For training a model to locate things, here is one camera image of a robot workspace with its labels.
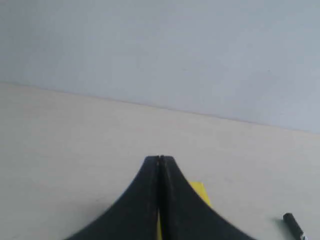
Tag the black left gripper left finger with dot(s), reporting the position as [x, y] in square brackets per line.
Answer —
[135, 213]

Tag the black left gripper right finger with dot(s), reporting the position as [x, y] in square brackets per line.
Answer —
[184, 215]

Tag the yellow cube block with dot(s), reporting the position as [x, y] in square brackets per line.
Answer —
[200, 189]

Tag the black and white marker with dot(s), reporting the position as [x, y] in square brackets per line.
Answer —
[294, 227]

